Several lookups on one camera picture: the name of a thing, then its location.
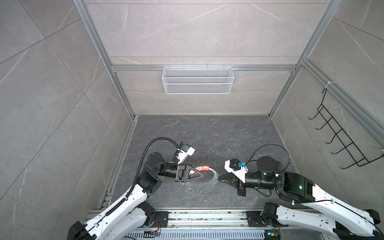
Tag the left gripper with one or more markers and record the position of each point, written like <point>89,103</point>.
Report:
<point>183,172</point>

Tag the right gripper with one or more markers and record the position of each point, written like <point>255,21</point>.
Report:
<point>234,181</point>

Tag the metal keyring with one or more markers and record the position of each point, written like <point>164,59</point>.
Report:
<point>209,181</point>

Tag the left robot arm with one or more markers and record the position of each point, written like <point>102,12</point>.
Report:
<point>131,210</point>

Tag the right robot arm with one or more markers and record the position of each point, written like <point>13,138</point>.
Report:
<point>334,217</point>

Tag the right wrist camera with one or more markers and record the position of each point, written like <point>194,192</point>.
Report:
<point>238,168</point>

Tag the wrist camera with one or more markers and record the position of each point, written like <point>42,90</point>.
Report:
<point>238,168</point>
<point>182,153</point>

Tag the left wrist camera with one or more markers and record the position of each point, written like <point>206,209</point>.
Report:
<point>182,153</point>

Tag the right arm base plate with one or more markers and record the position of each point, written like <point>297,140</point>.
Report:
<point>255,220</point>

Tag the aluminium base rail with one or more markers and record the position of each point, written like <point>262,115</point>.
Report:
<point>210,220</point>

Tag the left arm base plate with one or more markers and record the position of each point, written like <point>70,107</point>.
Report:
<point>161,218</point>

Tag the slotted cable duct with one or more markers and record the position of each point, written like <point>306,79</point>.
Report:
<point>197,235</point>

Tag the white wire mesh basket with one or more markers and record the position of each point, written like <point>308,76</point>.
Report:
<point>197,80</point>

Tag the black wire hook rack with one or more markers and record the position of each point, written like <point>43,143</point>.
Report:
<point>339,133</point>

